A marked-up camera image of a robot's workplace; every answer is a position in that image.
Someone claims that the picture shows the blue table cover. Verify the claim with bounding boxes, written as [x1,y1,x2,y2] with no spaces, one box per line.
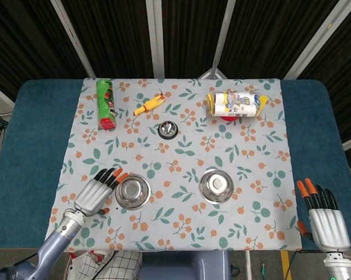
[0,78,351,251]

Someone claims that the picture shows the floral printed tablecloth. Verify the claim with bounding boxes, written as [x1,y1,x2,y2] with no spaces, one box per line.
[45,77,303,252]

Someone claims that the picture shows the yellow rubber chicken toy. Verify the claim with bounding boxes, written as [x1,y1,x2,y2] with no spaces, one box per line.
[133,92,167,117]

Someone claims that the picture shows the blue-grey robot torso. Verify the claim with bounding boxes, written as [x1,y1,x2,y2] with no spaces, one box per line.
[139,250,232,280]

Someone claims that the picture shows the chrome call bell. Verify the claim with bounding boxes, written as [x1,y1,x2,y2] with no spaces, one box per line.
[157,121,180,140]

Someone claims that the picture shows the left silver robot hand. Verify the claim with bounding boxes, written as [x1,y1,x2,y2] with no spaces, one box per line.
[73,167,129,218]

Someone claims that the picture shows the white checkered bag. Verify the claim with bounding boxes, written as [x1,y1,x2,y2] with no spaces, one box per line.
[66,250,143,280]

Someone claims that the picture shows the green chips can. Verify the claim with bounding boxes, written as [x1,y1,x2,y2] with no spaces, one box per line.
[96,78,118,131]

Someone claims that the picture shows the white yellow snack bag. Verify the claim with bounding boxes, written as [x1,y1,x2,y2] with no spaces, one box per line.
[206,90,269,118]

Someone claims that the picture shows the stainless steel metal bowl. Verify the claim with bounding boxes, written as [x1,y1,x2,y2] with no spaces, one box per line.
[198,169,234,204]
[114,173,152,209]

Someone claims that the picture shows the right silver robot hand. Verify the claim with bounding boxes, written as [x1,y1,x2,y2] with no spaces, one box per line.
[296,178,351,253]

